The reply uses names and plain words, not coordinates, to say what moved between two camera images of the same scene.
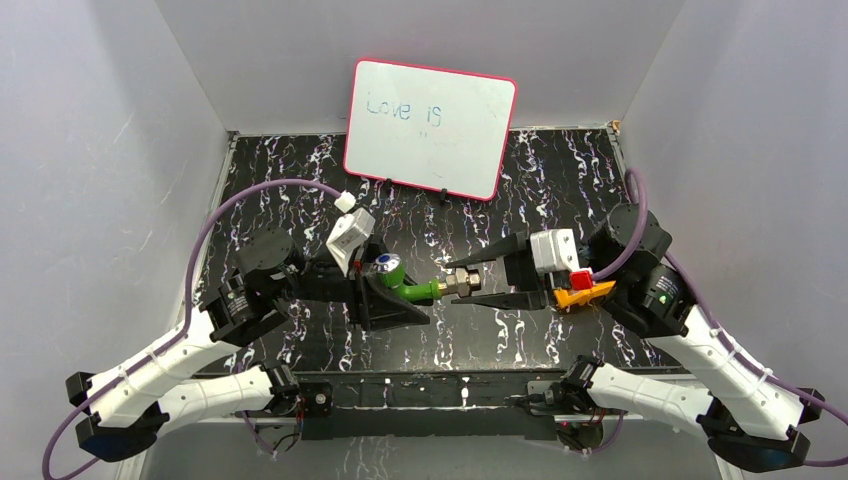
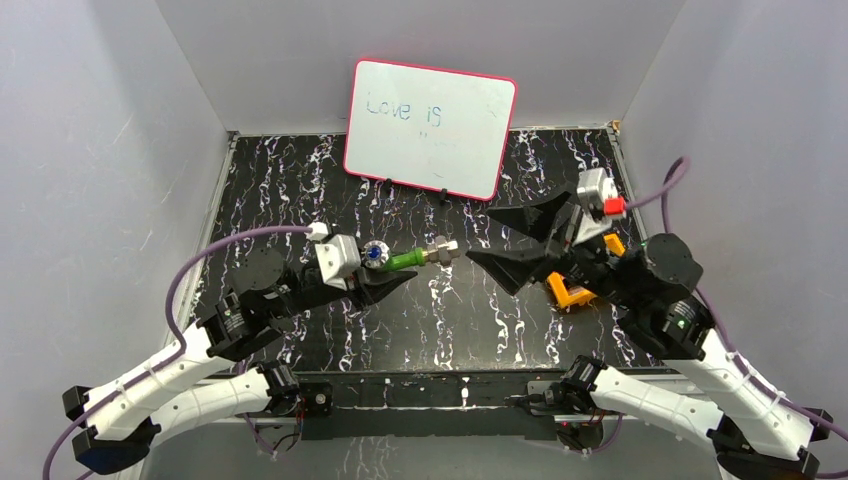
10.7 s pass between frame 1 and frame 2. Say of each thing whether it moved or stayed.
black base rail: stayed
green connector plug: moved
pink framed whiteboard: stayed
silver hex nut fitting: moved
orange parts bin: stayed
